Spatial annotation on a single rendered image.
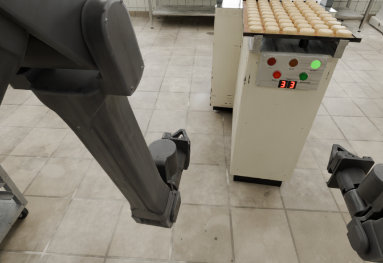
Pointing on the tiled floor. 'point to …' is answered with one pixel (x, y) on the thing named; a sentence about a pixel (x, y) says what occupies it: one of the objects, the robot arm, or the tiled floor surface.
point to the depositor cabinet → (235, 37)
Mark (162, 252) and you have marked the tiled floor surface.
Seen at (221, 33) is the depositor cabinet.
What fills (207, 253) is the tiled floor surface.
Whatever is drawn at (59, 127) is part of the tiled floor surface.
